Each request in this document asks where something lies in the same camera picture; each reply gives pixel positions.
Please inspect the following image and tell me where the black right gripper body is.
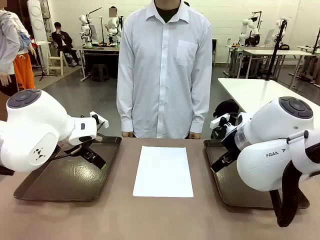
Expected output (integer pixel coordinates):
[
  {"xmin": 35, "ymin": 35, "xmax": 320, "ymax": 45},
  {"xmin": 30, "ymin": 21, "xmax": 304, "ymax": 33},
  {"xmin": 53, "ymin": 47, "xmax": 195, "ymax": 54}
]
[{"xmin": 214, "ymin": 122, "xmax": 241, "ymax": 157}]

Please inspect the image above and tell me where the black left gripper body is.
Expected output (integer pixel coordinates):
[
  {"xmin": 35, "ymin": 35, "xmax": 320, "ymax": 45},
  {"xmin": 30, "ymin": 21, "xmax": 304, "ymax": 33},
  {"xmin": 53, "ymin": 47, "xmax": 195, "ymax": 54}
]
[{"xmin": 57, "ymin": 140, "xmax": 100, "ymax": 158}]

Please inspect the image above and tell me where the white A4 paper stack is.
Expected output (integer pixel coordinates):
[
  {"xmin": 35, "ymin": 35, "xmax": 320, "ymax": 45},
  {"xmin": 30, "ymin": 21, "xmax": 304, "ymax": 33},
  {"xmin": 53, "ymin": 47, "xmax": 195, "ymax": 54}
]
[{"xmin": 132, "ymin": 145, "xmax": 195, "ymax": 198}]

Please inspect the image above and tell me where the person's left forearm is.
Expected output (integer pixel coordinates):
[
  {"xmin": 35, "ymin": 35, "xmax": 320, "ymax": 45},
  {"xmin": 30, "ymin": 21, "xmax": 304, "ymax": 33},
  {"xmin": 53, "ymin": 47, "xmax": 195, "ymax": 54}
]
[{"xmin": 189, "ymin": 82, "xmax": 213, "ymax": 133}]

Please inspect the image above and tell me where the person's right forearm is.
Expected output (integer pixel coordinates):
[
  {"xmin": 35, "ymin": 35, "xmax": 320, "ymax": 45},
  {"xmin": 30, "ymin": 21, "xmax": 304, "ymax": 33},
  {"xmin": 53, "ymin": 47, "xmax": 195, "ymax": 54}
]
[{"xmin": 116, "ymin": 82, "xmax": 135, "ymax": 133}]

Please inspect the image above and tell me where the brown plastic tray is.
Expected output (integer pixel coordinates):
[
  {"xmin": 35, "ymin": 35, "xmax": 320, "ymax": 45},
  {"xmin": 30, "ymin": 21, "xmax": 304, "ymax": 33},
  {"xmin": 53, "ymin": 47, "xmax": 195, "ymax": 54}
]
[
  {"xmin": 13, "ymin": 133, "xmax": 123, "ymax": 203},
  {"xmin": 203, "ymin": 138, "xmax": 311, "ymax": 210}
]

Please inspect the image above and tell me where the black backpack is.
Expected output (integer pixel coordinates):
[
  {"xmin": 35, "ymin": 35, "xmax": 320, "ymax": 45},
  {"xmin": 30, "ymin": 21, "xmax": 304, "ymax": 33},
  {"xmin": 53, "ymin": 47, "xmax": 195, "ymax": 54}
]
[{"xmin": 213, "ymin": 99, "xmax": 241, "ymax": 126}]

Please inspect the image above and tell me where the white desk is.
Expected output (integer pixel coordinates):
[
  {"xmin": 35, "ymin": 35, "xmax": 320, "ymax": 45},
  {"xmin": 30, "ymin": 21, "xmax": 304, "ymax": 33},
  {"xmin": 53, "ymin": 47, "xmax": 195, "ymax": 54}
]
[{"xmin": 217, "ymin": 77, "xmax": 320, "ymax": 118}]

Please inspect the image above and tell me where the black plastic stool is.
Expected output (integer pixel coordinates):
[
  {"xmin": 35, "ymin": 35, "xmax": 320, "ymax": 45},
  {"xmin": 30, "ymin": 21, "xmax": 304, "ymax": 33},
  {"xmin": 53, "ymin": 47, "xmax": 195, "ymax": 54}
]
[{"xmin": 91, "ymin": 63, "xmax": 110, "ymax": 82}]

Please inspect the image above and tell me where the black floor stand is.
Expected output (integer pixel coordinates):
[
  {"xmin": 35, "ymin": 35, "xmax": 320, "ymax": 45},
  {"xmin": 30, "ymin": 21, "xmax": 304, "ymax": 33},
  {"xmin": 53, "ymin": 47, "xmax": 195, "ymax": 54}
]
[{"xmin": 31, "ymin": 42, "xmax": 58, "ymax": 82}]

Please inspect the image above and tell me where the white folding chair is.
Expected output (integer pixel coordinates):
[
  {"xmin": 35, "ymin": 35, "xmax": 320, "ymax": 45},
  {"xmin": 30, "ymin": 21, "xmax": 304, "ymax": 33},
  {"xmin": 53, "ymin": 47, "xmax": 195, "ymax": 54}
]
[{"xmin": 46, "ymin": 51, "xmax": 70, "ymax": 75}]

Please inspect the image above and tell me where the black office chair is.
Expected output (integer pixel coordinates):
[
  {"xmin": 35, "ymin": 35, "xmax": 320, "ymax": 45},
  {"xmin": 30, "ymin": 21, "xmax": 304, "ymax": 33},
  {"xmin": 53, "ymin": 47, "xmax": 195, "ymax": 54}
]
[{"xmin": 211, "ymin": 38, "xmax": 218, "ymax": 66}]

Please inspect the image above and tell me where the white background table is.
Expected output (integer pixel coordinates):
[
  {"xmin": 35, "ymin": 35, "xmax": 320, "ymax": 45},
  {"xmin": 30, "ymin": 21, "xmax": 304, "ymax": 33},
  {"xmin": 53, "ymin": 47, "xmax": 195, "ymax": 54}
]
[
  {"xmin": 242, "ymin": 49, "xmax": 315, "ymax": 79},
  {"xmin": 224, "ymin": 44, "xmax": 276, "ymax": 77}
]

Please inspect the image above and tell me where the mannequin with orange pants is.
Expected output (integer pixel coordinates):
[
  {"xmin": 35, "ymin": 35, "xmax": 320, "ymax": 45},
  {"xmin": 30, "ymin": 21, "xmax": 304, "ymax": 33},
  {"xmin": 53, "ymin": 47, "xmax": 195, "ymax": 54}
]
[{"xmin": 9, "ymin": 11, "xmax": 37, "ymax": 91}]

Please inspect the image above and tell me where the person in white shirt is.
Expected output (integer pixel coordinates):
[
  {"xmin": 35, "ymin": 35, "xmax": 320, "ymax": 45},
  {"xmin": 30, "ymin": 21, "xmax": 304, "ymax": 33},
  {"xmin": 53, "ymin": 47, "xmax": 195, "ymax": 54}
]
[{"xmin": 116, "ymin": 0, "xmax": 213, "ymax": 140}]

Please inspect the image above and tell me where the black tripod pole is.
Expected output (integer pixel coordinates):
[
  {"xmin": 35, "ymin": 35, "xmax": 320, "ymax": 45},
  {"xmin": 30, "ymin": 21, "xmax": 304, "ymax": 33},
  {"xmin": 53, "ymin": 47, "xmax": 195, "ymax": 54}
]
[{"xmin": 264, "ymin": 18, "xmax": 288, "ymax": 81}]

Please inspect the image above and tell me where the grey background robot table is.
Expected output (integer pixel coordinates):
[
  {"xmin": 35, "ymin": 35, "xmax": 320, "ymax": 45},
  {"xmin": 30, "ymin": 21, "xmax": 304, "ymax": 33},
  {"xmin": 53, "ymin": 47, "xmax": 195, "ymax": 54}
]
[{"xmin": 74, "ymin": 45, "xmax": 121, "ymax": 82}]

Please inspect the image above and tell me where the seated man in black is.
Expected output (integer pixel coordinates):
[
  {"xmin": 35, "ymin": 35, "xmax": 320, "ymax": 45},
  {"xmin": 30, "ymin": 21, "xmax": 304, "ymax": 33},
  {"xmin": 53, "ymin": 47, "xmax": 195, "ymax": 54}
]
[{"xmin": 51, "ymin": 21, "xmax": 79, "ymax": 68}]

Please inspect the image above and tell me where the white tower air conditioner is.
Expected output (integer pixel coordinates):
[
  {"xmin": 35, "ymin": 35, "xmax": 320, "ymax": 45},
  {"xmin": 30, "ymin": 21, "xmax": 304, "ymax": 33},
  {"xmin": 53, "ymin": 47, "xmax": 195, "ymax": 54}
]
[{"xmin": 26, "ymin": 0, "xmax": 50, "ymax": 42}]

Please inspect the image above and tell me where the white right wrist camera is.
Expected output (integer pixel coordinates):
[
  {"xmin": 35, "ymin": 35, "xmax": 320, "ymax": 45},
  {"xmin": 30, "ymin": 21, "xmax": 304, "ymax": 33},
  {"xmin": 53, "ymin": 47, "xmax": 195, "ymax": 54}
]
[{"xmin": 209, "ymin": 113, "xmax": 232, "ymax": 137}]

